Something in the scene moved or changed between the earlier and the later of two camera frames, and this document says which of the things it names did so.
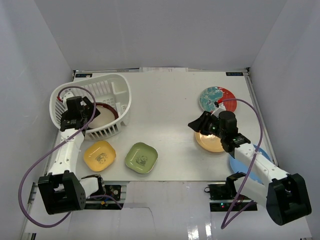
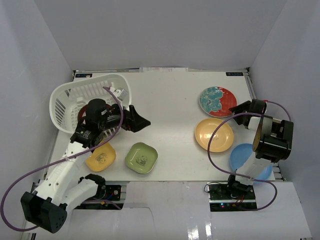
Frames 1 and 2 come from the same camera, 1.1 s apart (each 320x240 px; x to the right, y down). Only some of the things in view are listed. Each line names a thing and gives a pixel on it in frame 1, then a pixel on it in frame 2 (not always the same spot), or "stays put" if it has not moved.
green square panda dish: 141,157 stays put
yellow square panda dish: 99,155 stays put
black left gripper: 88,107 → 129,118
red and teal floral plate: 208,96 stays put
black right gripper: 200,124 → 238,109
